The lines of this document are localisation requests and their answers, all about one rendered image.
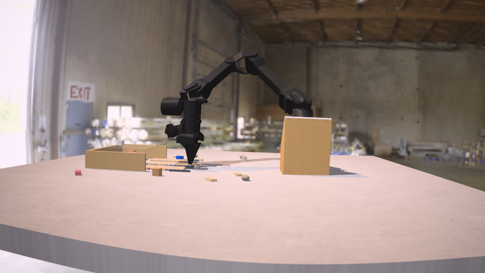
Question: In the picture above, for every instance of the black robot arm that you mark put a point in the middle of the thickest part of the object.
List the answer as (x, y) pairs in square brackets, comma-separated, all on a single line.
[(291, 100)]

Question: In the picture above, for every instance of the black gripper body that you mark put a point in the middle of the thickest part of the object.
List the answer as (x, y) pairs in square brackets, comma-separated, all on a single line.
[(191, 130)]

